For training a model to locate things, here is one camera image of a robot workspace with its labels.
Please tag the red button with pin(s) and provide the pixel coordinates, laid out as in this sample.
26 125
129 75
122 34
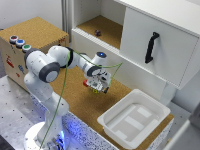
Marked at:
13 39

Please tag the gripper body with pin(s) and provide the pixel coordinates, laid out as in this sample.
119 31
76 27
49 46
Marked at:
101 79

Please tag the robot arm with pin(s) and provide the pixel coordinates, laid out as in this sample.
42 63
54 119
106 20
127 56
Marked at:
40 66

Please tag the purple block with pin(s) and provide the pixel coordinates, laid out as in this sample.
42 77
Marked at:
97 32

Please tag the yellow block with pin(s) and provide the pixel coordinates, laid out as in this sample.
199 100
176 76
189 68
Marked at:
95 91

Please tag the blue button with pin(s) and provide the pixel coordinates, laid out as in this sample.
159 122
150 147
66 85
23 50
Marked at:
20 42

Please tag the white sliding door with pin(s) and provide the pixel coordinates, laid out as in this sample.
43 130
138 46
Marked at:
170 50

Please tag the wooden drawer box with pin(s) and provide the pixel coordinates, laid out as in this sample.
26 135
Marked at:
36 31

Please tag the green button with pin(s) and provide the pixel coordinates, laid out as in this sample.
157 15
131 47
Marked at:
26 48

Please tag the white plastic box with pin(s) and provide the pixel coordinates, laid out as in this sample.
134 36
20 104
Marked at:
133 120

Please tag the white cabinet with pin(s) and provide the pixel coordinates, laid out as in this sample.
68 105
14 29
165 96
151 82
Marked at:
100 50

